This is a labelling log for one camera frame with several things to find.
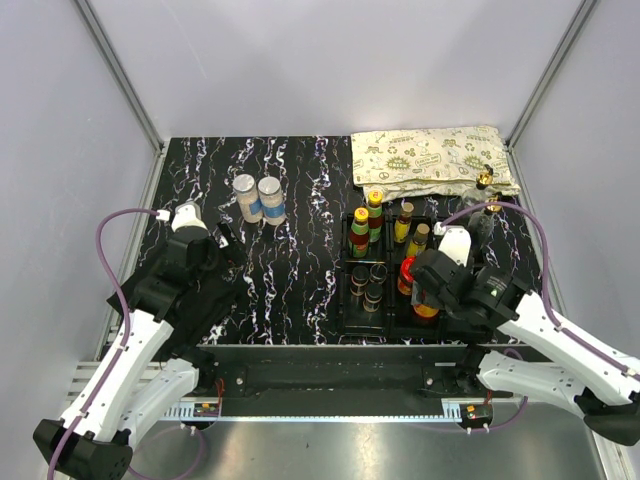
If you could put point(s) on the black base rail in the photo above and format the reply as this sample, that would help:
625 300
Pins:
343 382

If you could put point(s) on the black cloth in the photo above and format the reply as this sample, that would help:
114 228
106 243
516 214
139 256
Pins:
189 299

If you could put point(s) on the left white-lid granule jar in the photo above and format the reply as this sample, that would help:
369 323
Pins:
247 197

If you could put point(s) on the white-lid granule jar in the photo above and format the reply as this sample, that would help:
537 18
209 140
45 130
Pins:
272 200
247 197

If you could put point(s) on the patterned cream folded cloth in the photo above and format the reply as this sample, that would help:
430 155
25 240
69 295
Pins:
429 161

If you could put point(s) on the red-lid chili sauce jar front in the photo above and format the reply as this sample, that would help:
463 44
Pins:
405 279

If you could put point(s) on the glass oil bottle gold spout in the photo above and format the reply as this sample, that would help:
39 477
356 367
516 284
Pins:
480 192

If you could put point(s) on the yellow-label beige-cap bottle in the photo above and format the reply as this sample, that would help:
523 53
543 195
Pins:
418 241
403 222

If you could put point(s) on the right white-lid granule jar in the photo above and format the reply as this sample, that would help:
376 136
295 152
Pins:
272 200

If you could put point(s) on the yellow-cap green-label bottle front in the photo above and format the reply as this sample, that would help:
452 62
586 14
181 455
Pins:
359 235

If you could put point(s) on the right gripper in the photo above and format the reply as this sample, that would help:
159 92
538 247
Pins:
427 298

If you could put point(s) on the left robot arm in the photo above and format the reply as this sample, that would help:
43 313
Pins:
129 392

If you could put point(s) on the black organizer tray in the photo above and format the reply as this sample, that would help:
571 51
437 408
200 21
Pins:
393 320

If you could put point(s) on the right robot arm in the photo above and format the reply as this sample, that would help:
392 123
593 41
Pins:
585 376

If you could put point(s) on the yellow-cap green-label bottle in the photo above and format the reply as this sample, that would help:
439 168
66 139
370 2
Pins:
359 235
375 215

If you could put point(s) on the red-lid chili sauce jar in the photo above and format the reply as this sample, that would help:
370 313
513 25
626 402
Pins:
405 279
423 314

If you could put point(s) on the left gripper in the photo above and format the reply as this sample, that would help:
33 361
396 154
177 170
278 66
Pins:
230 255

